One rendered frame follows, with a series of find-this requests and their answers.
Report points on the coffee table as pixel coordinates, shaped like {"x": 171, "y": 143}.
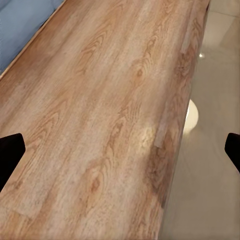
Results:
{"x": 203, "y": 199}

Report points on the sofa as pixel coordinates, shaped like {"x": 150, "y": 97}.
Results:
{"x": 21, "y": 21}

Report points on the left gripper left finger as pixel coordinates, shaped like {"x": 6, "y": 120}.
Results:
{"x": 12, "y": 148}

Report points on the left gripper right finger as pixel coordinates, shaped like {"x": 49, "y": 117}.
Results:
{"x": 232, "y": 148}

